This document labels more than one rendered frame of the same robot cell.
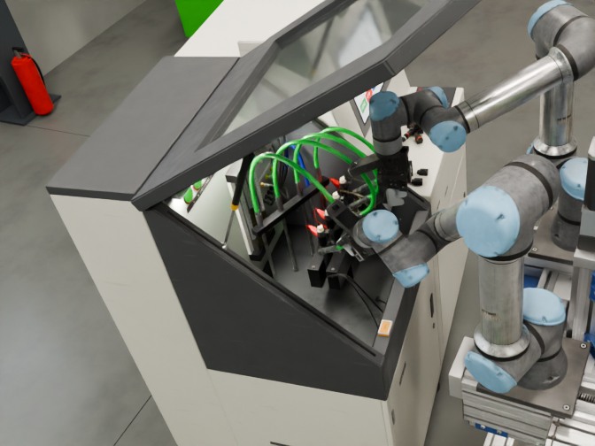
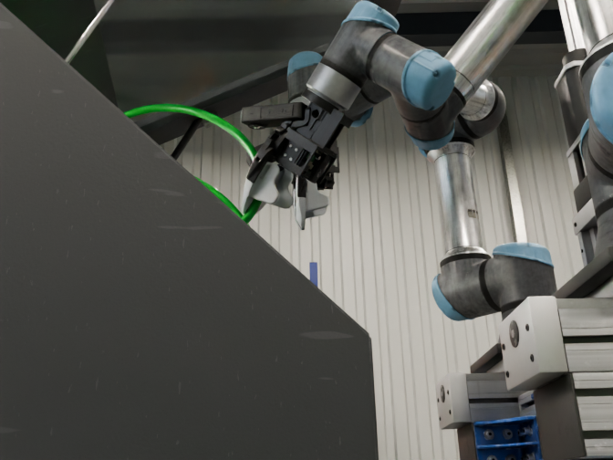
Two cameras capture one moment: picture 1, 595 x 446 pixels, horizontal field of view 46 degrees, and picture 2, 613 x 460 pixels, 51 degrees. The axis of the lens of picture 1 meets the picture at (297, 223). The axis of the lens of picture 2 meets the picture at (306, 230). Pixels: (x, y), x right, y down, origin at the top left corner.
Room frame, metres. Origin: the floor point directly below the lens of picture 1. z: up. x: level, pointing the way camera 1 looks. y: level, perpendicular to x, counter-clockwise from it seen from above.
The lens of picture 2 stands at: (0.65, 0.35, 0.78)
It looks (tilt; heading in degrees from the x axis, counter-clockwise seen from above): 23 degrees up; 324
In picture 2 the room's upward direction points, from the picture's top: 1 degrees counter-clockwise
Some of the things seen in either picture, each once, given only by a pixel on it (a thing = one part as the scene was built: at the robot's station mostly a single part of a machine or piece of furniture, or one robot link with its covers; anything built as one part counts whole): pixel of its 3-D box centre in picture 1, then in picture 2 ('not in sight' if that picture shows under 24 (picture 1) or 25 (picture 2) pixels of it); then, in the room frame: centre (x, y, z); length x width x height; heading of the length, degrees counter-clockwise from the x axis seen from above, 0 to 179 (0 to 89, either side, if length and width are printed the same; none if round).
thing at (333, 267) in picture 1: (340, 250); not in sight; (1.74, -0.12, 0.91); 0.34 x 0.10 x 0.15; 153
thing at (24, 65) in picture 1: (31, 80); not in sight; (5.02, 1.69, 0.29); 0.17 x 0.15 x 0.54; 144
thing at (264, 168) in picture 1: (263, 152); not in sight; (1.97, 0.06, 1.20); 0.13 x 0.03 x 0.31; 153
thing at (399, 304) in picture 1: (404, 293); not in sight; (1.52, -0.27, 0.87); 0.62 x 0.04 x 0.16; 153
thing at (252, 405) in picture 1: (342, 372); not in sight; (1.64, -0.04, 0.39); 0.70 x 0.58 x 0.79; 153
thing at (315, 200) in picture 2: (393, 201); (313, 202); (1.49, -0.27, 1.27); 0.06 x 0.03 x 0.09; 63
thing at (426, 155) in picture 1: (419, 138); not in sight; (2.18, -0.52, 0.96); 0.70 x 0.22 x 0.03; 153
